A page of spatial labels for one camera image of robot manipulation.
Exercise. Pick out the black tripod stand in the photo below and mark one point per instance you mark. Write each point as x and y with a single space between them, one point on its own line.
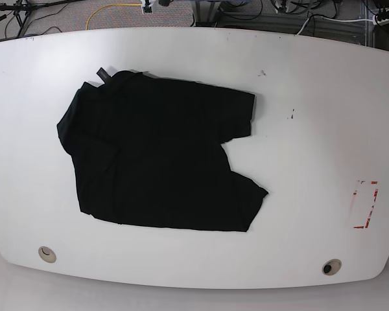
22 11

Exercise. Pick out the right table cable grommet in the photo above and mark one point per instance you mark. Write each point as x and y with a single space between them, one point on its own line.
331 267

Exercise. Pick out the aluminium frame post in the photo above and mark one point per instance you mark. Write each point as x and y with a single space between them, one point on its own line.
205 12

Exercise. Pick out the black T-shirt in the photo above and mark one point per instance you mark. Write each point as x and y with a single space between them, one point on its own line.
149 152

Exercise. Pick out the left table cable grommet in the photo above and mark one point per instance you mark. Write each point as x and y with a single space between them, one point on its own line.
47 254

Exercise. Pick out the red tape rectangle marking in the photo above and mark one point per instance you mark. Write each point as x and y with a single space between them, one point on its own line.
363 202

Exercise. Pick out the table cable grommet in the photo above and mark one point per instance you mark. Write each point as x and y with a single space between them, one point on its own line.
47 254
331 267

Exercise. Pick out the white power strip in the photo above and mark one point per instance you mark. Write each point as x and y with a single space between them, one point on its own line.
381 18

